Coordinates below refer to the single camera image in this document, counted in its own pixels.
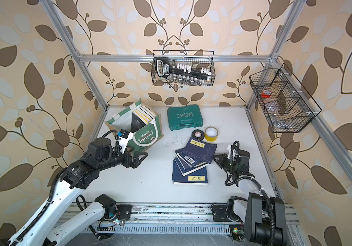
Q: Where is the side black wire basket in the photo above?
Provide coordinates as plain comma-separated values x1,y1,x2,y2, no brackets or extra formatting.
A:
249,64,322,133

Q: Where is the back black wire basket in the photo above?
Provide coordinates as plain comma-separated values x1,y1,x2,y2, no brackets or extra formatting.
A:
151,49,216,87

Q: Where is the yellow tape roll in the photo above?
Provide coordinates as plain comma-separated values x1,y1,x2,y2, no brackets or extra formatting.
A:
205,127,219,142

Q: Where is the green plastic tool case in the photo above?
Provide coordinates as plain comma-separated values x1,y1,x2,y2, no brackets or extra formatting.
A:
167,105,204,131

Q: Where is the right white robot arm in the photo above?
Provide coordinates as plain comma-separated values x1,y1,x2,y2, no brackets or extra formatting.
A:
213,140,288,246

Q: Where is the black socket set holder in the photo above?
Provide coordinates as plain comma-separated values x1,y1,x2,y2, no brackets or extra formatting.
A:
153,58,213,81

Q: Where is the red tape roll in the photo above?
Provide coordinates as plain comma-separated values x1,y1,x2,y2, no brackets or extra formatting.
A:
261,89,272,99

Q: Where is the navy blue book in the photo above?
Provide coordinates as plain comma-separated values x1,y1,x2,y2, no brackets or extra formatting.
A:
182,137,217,164
172,159,208,186
174,149,209,176

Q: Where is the black cover book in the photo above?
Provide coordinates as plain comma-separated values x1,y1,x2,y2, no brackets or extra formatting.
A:
131,108,150,133

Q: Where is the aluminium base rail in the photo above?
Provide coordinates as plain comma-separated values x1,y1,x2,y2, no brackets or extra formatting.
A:
44,202,300,236

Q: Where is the black tape roll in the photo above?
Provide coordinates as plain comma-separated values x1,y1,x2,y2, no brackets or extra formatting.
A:
191,129,205,141

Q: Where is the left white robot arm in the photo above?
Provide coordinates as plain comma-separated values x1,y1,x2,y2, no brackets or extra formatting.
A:
0,137,148,246

